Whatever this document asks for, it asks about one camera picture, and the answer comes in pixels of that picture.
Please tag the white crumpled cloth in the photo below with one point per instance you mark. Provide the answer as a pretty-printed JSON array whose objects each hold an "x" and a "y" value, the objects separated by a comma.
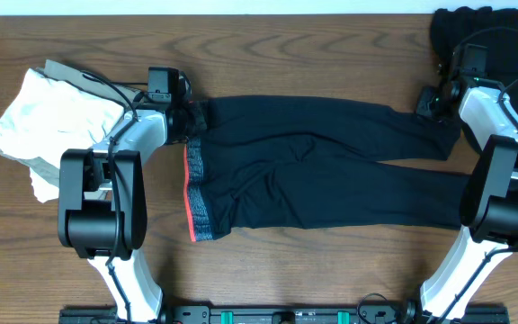
[{"x": 47, "y": 118}]

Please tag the black folded garment pile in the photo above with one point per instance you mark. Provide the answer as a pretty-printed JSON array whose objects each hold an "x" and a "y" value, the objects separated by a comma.
[{"x": 449, "y": 28}]

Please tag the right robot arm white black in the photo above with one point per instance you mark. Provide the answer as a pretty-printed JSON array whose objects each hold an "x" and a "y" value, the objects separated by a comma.
[{"x": 489, "y": 204}]

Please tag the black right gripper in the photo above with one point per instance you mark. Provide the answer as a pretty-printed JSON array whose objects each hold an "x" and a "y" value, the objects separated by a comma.
[{"x": 422, "y": 108}]

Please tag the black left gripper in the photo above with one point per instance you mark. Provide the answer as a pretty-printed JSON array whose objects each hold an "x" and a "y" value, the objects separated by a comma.
[{"x": 198, "y": 115}]

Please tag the black base rail with mounts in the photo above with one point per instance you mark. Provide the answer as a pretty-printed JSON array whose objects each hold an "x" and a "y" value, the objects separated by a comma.
[{"x": 380, "y": 312}]

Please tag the black leggings with red waistband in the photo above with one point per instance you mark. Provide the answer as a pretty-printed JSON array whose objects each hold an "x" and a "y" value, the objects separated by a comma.
[{"x": 310, "y": 162}]

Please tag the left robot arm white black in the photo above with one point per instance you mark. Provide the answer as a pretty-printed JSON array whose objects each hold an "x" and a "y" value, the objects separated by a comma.
[{"x": 102, "y": 207}]

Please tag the beige folded cloth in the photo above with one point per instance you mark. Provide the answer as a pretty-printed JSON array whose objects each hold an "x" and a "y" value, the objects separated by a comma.
[{"x": 81, "y": 80}]

